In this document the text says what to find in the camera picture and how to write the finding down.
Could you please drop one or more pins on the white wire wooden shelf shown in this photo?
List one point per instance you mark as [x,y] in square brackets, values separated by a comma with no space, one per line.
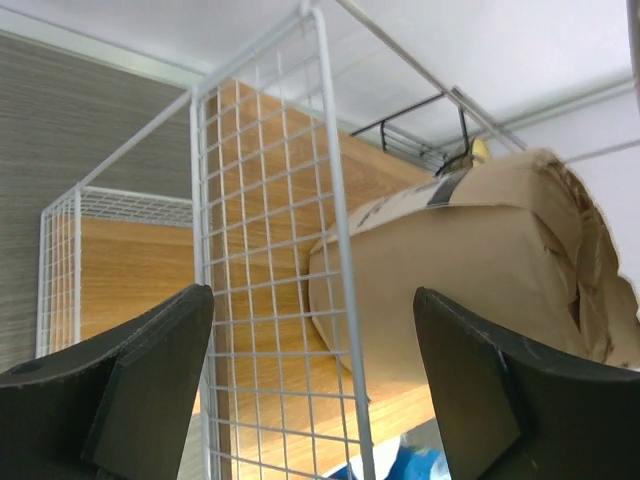
[282,391]

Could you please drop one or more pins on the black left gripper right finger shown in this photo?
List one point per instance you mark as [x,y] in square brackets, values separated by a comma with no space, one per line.
[509,407]

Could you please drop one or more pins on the blue white plastic-wrapped roll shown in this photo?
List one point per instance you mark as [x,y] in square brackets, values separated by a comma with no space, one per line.
[394,460]

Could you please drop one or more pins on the black wire rack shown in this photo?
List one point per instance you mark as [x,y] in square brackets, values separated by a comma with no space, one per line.
[434,133]

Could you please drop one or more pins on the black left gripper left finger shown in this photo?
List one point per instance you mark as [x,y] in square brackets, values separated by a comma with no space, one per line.
[115,406]

